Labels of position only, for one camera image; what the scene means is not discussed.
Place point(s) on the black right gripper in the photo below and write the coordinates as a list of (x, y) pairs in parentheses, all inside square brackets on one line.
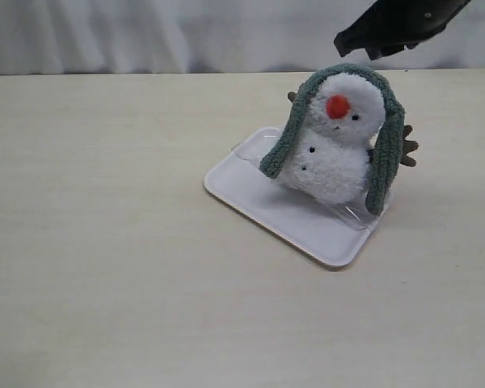
[(396, 26)]

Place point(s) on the white plush snowman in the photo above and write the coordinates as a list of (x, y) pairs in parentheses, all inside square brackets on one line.
[(335, 145)]

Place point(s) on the green knitted scarf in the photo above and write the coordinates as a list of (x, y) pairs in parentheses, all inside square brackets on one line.
[(384, 153)]

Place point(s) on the white rectangular plastic tray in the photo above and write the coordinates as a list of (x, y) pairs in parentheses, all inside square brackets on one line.
[(325, 241)]

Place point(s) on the white backdrop curtain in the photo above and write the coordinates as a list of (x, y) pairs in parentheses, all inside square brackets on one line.
[(171, 37)]

